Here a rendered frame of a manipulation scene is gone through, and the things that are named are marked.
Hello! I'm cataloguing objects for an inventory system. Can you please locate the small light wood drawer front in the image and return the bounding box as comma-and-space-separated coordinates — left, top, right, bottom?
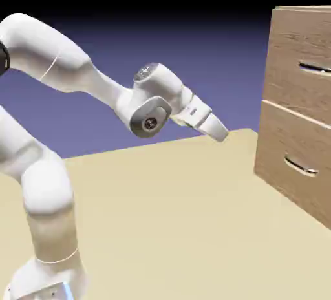
253, 100, 331, 230

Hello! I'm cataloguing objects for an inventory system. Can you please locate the light wood cabinet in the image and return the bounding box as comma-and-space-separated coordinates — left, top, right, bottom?
253, 5, 331, 231

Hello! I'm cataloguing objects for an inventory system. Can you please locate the long curved metal handle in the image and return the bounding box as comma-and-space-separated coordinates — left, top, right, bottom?
298, 61, 331, 74

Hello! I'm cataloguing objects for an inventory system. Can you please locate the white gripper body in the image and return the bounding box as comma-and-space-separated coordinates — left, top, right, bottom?
199, 112, 230, 143

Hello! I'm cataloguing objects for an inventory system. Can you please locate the short curved metal handle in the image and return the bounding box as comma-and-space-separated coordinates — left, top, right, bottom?
284, 155, 319, 176

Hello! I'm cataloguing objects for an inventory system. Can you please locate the large light wood drawer front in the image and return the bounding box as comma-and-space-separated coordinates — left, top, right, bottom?
262, 8, 331, 125

